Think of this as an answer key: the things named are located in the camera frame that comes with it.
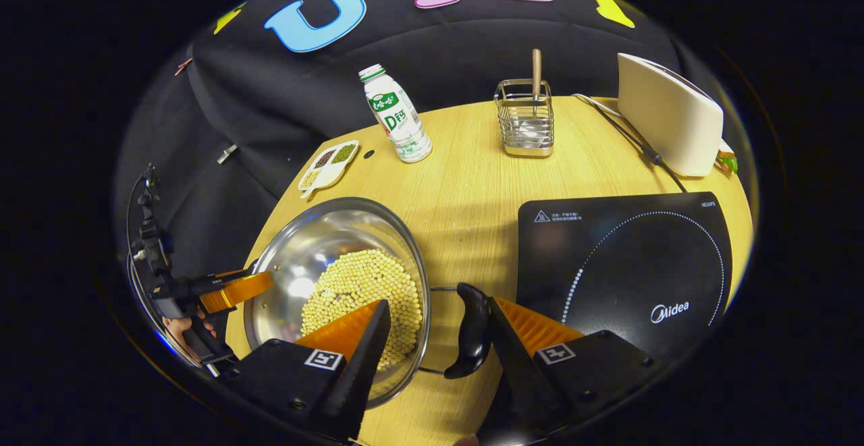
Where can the white toaster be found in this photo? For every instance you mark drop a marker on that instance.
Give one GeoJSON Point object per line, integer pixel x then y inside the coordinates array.
{"type": "Point", "coordinates": [668, 122]}

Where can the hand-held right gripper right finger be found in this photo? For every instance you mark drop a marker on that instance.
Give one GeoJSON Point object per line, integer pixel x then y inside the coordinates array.
{"type": "Point", "coordinates": [526, 392]}

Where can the black backdrop cloth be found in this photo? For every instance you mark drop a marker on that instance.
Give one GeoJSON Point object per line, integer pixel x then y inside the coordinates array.
{"type": "Point", "coordinates": [439, 54]}

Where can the black induction cooktop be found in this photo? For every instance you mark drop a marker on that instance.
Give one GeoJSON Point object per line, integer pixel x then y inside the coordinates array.
{"type": "Point", "coordinates": [607, 264]}

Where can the white green-label milk bottle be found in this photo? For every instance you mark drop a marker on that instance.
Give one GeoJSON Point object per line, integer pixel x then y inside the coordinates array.
{"type": "Point", "coordinates": [398, 122]}

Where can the white divided condiment dish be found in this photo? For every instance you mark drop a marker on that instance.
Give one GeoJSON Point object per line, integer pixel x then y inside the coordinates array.
{"type": "Point", "coordinates": [329, 169]}

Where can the pile of soybeans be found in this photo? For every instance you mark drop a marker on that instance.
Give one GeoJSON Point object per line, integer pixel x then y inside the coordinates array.
{"type": "Point", "coordinates": [364, 284]}

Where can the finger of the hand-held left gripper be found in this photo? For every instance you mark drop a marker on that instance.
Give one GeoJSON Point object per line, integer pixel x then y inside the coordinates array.
{"type": "Point", "coordinates": [236, 291]}

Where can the silver cloth clip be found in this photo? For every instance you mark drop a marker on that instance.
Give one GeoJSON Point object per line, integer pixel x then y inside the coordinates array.
{"type": "Point", "coordinates": [227, 154]}

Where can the stainless steel pot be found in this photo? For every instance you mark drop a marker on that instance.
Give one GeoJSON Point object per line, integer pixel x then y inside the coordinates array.
{"type": "Point", "coordinates": [317, 237]}

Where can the sandwich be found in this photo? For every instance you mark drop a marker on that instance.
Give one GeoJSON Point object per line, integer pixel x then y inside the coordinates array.
{"type": "Point", "coordinates": [727, 160]}

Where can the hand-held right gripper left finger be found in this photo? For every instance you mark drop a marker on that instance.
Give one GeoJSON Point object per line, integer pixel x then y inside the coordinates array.
{"type": "Point", "coordinates": [361, 378]}

